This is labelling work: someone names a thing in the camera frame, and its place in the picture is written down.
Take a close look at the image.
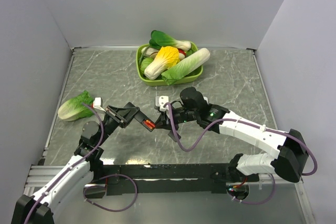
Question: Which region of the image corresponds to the yellow napa cabbage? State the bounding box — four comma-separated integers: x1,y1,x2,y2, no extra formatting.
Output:
144,46,180,80

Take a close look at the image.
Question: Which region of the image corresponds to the black remote control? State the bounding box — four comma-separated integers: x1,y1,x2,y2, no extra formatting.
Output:
134,111,155,132

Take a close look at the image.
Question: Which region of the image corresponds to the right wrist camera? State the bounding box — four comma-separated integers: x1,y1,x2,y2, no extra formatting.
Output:
155,95,169,112

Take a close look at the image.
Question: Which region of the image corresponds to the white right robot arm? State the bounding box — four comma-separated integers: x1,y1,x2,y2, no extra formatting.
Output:
155,87,310,183

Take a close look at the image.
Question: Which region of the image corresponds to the long green napa cabbage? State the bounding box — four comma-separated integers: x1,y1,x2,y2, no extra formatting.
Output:
161,48,211,86

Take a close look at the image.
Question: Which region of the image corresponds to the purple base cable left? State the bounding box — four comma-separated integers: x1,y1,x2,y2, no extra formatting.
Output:
83,173,138,212

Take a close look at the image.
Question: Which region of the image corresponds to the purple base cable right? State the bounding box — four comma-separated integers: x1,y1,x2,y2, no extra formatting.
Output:
227,173,276,205

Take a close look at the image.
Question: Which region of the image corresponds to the red orange battery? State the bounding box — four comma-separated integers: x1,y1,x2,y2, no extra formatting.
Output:
146,120,155,127

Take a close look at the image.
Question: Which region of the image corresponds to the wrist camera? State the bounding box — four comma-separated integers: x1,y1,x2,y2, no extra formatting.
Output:
91,97,106,113
155,95,169,112

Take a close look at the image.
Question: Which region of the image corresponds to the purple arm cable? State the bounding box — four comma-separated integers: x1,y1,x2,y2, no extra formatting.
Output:
164,102,318,176
23,102,106,224

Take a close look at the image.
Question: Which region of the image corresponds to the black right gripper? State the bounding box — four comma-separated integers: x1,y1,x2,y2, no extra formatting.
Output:
154,105,199,131

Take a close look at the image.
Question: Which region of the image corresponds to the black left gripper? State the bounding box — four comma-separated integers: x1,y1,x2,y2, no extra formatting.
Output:
96,104,139,145

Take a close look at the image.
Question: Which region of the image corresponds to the dark green bok choy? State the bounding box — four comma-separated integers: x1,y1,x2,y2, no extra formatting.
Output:
149,30,192,51

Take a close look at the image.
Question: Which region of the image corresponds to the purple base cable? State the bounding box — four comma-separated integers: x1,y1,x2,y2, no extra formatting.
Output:
83,173,138,212
227,173,276,205

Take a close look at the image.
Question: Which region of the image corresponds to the white radish in basket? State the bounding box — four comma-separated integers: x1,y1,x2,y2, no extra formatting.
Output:
141,47,159,58

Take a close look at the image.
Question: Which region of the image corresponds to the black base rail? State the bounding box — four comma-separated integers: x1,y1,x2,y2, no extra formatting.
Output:
92,163,259,196

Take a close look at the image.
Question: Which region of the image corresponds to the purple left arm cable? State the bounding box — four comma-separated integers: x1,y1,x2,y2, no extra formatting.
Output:
23,102,106,224

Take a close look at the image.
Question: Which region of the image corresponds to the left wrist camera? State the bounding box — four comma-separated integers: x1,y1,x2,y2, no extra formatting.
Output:
91,97,106,113

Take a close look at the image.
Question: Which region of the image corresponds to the red yellow battery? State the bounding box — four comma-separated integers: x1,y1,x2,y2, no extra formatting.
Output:
144,122,154,130

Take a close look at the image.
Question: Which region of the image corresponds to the small green cabbage on table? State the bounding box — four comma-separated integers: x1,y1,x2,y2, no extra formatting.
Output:
57,90,94,122

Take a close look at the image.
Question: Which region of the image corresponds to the green plastic basket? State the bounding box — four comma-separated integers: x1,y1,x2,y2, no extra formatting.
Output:
136,44,204,87

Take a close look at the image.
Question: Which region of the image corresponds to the black battery cover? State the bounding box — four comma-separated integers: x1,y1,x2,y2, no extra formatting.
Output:
168,131,181,142

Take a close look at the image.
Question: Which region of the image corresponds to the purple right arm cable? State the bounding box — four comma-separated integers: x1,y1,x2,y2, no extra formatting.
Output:
164,102,318,176

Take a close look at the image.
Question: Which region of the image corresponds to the small green cabbage in basket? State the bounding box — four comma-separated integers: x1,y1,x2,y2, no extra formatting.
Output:
140,57,154,75

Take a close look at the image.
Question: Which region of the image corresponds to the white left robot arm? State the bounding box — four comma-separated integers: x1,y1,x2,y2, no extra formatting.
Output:
12,102,148,223

